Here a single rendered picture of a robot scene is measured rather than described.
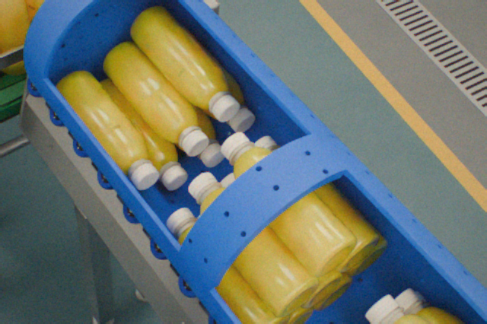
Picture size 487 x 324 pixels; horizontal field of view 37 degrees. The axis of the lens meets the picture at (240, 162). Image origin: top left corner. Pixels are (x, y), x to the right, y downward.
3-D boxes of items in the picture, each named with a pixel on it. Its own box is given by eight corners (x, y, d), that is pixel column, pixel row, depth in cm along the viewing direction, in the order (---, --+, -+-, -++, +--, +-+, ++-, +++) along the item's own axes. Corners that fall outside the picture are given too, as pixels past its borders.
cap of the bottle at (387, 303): (370, 332, 85) (360, 320, 86) (391, 316, 87) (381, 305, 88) (383, 316, 82) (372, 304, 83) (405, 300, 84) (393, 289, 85)
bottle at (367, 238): (352, 252, 90) (254, 144, 97) (332, 282, 95) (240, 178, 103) (389, 229, 94) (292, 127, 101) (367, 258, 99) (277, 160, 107)
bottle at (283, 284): (326, 284, 93) (234, 178, 101) (314, 277, 87) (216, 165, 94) (285, 321, 94) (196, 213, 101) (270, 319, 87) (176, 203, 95)
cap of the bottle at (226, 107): (237, 95, 107) (244, 103, 106) (221, 115, 108) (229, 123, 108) (222, 93, 104) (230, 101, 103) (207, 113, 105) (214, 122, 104)
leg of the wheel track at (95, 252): (100, 334, 199) (84, 221, 148) (89, 317, 201) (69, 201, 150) (118, 322, 202) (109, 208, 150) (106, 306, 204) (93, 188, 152)
